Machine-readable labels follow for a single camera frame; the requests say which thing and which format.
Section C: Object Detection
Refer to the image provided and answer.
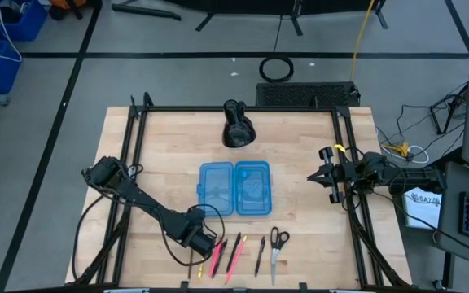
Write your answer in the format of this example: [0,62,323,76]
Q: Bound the orange bag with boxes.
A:
[49,0,91,20]

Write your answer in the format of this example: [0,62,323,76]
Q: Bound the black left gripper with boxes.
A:
[179,208,220,258]

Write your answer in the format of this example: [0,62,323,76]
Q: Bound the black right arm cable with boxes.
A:
[375,190,469,252]

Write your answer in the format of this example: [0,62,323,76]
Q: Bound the black stand legs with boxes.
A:
[195,0,389,37]

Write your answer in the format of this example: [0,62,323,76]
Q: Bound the black left gripper cable loop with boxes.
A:
[159,202,226,268]

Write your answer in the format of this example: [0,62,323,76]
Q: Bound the pink pencil with yellow end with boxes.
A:
[224,234,248,285]

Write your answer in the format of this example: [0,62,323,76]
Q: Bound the yellow floor cable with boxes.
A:
[350,0,376,82]

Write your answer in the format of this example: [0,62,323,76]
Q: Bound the black-handled scissors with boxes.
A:
[270,226,291,286]

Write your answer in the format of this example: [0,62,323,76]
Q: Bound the blue transparent pencil box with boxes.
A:
[195,160,273,217]

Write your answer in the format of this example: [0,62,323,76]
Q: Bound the black vented computer case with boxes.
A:
[255,81,361,109]

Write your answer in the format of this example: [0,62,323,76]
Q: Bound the black left arm base cable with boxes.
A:
[71,190,116,282]

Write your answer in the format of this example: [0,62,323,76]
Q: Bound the black wire stand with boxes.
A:
[429,83,469,135]

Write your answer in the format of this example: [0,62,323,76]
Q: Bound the black desk leg with caster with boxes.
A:
[432,251,454,291]

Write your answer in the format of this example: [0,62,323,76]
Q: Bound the black aluminium table frame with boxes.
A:
[65,91,413,292]

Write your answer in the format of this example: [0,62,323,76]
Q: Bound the yellow plug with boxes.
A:
[382,142,410,158]

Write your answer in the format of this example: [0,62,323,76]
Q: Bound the grey desk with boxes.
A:
[437,161,469,261]

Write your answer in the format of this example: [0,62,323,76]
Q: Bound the white power cord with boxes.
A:
[376,125,430,164]

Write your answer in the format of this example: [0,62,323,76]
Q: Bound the black pen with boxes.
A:
[226,232,243,273]
[254,236,266,278]
[212,239,229,278]

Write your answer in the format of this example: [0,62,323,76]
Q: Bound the black floor bar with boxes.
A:
[111,2,182,21]

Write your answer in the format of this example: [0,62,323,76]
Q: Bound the coiled black cable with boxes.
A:
[258,15,295,84]

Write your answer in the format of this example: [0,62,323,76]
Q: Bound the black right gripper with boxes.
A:
[306,146,358,204]

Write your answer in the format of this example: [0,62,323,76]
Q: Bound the white paper sign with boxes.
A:
[403,186,443,231]

